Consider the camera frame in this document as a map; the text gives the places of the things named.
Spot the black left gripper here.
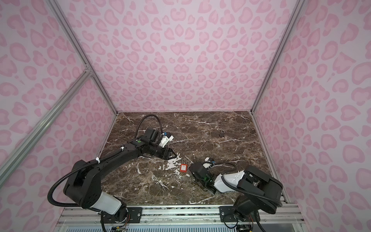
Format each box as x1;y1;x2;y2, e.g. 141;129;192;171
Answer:
149;143;178;160

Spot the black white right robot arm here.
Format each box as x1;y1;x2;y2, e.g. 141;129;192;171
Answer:
189;161;283;222

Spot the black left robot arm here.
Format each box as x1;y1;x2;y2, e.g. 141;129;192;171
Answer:
63;129;177;217

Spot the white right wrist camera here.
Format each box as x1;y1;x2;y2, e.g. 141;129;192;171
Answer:
203;157;215;169

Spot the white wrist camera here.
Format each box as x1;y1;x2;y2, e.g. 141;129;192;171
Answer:
158;132;174;148
203;157;215;169

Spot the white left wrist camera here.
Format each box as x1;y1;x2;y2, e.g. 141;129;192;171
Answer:
158;132;174;148

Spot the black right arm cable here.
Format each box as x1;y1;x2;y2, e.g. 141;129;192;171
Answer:
210;161;283;208

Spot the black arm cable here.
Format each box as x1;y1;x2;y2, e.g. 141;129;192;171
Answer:
210;161;283;208
47;114;164;207

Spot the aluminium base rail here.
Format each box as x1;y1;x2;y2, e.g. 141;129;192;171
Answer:
53;202;305;232

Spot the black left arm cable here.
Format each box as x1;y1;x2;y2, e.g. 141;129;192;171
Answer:
47;114;164;207

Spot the aluminium frame post left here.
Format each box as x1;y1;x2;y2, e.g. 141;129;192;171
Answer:
45;0;118;116

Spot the aluminium frame post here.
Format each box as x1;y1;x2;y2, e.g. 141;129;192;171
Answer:
45;0;118;116
250;0;308;115

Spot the aluminium diagonal frame bar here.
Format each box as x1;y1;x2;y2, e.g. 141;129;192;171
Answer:
1;68;91;186

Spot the aluminium frame post right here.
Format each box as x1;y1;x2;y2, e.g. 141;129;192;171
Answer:
250;0;308;115

